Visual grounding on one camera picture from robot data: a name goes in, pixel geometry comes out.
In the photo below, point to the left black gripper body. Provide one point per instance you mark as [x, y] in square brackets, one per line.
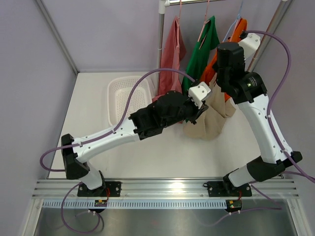
[192, 110]

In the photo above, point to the beige t shirt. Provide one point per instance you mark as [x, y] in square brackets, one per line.
[211, 123]

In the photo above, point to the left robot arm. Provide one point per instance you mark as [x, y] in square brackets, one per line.
[147, 122]

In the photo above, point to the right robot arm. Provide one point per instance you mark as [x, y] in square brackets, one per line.
[249, 93]

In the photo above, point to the green t shirt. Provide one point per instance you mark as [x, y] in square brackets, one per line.
[207, 41]

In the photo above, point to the pink t shirt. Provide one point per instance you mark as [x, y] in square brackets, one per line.
[171, 57]

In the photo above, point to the orange t shirt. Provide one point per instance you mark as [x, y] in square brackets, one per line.
[209, 72]

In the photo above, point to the light blue hanger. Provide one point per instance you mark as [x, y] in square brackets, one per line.
[234, 24]

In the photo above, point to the metal clothes rack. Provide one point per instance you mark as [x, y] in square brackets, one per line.
[278, 17]

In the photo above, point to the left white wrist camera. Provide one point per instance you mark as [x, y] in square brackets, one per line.
[199, 93]

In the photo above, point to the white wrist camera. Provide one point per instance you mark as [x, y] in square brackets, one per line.
[199, 93]
[250, 44]

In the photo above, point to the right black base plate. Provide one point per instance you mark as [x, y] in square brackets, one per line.
[218, 189]

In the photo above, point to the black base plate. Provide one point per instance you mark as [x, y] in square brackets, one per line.
[218, 189]
[111, 187]

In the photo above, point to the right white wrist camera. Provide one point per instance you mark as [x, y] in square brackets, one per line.
[250, 44]

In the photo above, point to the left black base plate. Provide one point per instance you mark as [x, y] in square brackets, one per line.
[111, 187]

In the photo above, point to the aluminium mounting rail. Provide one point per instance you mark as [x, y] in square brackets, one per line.
[154, 189]

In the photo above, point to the white slotted cable duct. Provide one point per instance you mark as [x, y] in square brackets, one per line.
[135, 204]

